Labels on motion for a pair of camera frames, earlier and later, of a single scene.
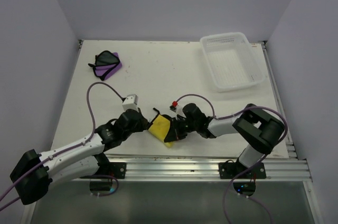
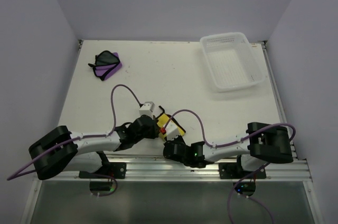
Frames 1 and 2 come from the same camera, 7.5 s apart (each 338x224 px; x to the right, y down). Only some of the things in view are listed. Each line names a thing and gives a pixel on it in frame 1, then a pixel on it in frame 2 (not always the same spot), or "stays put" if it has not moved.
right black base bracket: (229, 169) stays put
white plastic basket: (232, 63) stays put
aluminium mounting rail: (140, 168) stays put
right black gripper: (174, 133) → (177, 138)
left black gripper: (142, 122) → (155, 131)
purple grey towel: (107, 63) stays put
